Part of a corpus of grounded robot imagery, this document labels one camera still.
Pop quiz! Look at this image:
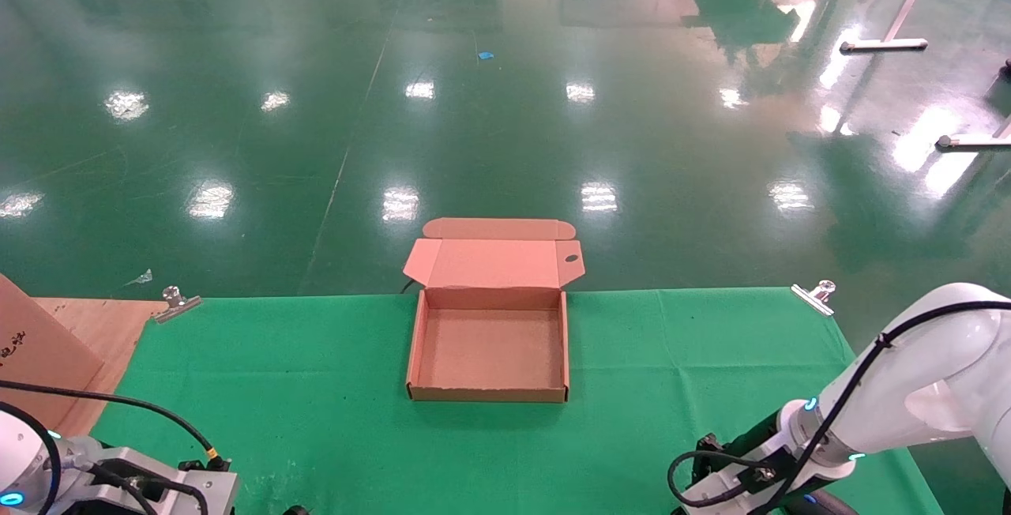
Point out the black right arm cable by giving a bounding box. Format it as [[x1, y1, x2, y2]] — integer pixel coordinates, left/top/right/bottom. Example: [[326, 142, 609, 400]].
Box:
[[667, 300, 1011, 515]]

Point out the brown cardboard panel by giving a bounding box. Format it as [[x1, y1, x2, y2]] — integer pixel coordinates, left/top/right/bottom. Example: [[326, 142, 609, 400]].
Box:
[[0, 274, 105, 437]]

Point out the open brown cardboard box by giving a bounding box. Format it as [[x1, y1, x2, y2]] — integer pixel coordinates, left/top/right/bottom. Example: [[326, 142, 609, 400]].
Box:
[[403, 218, 586, 404]]

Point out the silver metal binder clip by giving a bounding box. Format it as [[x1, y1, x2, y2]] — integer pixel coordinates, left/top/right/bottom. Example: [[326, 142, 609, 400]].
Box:
[[791, 280, 836, 317], [154, 286, 202, 324]]

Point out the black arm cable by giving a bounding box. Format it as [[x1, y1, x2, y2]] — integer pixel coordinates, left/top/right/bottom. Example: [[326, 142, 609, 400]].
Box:
[[667, 300, 1011, 515], [0, 379, 231, 472]]

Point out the green table cloth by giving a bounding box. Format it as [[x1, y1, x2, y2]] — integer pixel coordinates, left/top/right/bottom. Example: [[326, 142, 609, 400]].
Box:
[[91, 288, 945, 515]]

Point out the white stand leg with foot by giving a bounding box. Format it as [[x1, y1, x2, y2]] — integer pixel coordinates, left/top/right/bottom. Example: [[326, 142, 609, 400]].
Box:
[[840, 0, 946, 55]]

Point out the white floor stand foot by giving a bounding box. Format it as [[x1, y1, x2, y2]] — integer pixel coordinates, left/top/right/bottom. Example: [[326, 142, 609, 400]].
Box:
[[936, 116, 1011, 152]]

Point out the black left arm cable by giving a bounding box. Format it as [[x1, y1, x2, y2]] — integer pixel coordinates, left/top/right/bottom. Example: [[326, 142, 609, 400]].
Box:
[[0, 379, 231, 472]]

